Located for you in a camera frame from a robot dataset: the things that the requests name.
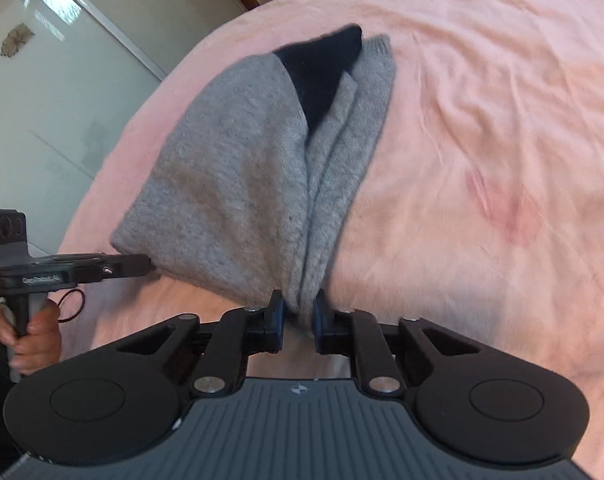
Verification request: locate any grey and navy knit sweater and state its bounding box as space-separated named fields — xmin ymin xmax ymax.
xmin=111 ymin=24 xmax=396 ymax=324

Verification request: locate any person's left hand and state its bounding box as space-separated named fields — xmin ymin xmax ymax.
xmin=0 ymin=299 xmax=62 ymax=375

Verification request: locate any pink bed sheet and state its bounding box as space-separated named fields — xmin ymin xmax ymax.
xmin=61 ymin=0 xmax=604 ymax=479

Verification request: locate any frosted floral wardrobe door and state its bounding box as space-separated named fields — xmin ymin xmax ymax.
xmin=0 ymin=0 xmax=242 ymax=255

